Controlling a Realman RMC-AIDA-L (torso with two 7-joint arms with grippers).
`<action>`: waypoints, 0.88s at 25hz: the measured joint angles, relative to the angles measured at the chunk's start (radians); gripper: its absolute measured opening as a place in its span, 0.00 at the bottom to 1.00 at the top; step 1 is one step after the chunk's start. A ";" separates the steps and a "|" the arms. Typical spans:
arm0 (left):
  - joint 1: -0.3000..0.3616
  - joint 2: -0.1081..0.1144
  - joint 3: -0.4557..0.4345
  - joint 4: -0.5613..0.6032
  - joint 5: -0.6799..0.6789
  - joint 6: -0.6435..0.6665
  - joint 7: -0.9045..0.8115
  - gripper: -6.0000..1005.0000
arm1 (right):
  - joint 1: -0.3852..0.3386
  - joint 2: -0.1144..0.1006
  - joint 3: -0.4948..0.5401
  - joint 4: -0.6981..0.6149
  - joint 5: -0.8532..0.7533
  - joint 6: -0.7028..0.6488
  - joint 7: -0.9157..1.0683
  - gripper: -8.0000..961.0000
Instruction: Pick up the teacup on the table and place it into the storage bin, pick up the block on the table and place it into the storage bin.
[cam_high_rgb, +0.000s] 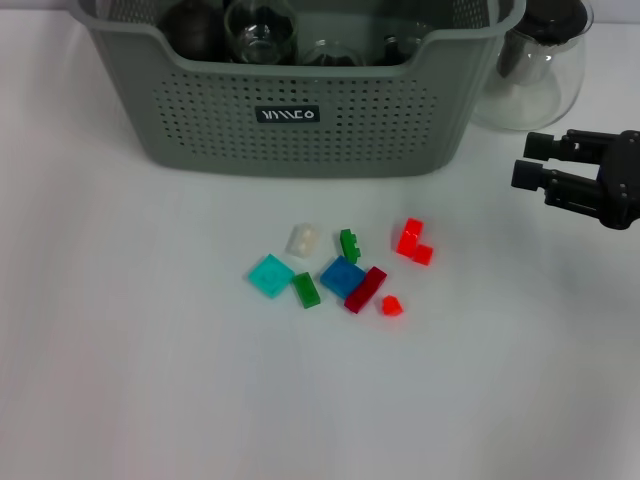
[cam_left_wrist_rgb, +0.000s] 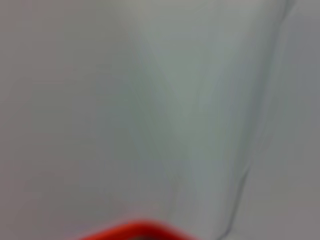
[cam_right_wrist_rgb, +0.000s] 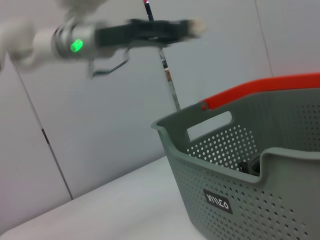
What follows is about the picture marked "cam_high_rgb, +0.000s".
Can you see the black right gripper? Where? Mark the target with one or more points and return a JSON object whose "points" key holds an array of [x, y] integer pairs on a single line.
{"points": [[622, 185]]}

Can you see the grey-green perforated storage bin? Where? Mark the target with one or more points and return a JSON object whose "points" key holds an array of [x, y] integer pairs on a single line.
{"points": [[300, 145]]}

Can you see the glass carafe with black lid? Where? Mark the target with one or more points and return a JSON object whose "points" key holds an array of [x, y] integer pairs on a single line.
{"points": [[540, 90]]}

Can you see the small orange-red square toy brick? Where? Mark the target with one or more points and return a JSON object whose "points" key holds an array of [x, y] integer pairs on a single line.
{"points": [[423, 255]]}

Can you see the large orange-red toy brick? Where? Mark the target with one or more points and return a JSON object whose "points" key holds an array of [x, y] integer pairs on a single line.
{"points": [[410, 237]]}

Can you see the small orange-red rounded toy brick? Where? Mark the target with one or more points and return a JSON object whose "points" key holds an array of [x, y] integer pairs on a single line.
{"points": [[392, 306]]}

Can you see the green toy brick with side studs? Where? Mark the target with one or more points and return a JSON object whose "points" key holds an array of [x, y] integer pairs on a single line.
{"points": [[349, 245]]}

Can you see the dark red long toy brick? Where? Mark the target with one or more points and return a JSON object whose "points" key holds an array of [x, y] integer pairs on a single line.
{"points": [[366, 290]]}

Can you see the blue square toy plate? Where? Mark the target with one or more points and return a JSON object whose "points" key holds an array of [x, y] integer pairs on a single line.
{"points": [[341, 277]]}

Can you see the white sloped toy brick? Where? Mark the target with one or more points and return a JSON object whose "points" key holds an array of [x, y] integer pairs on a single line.
{"points": [[301, 241]]}

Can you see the green two-stud toy brick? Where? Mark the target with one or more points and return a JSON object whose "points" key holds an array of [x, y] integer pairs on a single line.
{"points": [[306, 291]]}

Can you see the cyan square toy plate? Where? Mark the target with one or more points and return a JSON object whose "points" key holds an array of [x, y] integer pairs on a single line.
{"points": [[270, 276]]}

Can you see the dark clay teapot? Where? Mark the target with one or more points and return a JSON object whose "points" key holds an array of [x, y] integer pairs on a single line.
{"points": [[192, 30]]}

